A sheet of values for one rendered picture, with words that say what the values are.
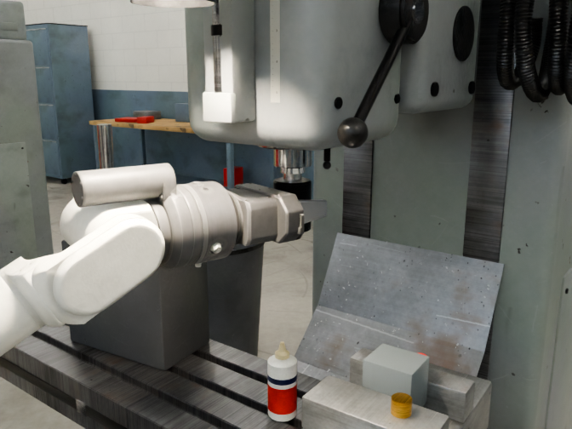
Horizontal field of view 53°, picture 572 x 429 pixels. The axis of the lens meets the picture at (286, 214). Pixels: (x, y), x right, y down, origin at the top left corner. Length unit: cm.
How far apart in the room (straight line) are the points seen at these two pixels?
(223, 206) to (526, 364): 63
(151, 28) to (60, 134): 179
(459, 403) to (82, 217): 46
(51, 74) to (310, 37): 735
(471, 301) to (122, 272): 63
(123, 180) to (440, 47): 42
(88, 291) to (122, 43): 732
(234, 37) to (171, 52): 653
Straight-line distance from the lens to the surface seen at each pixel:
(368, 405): 66
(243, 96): 59
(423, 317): 103
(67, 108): 795
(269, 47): 60
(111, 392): 93
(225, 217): 61
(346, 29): 60
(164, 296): 92
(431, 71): 74
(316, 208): 69
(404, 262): 105
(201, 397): 89
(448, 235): 103
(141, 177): 58
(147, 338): 96
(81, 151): 808
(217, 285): 261
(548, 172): 96
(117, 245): 54
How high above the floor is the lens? 139
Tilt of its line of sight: 14 degrees down
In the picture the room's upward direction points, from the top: straight up
